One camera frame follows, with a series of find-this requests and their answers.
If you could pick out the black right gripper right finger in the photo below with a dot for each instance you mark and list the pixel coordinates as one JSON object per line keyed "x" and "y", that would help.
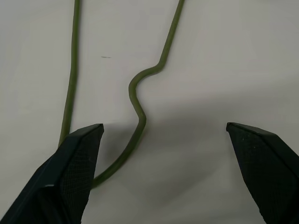
{"x": 264, "y": 168}

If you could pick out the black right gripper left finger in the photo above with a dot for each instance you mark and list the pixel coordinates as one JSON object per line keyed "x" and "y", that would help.
{"x": 58, "y": 182}

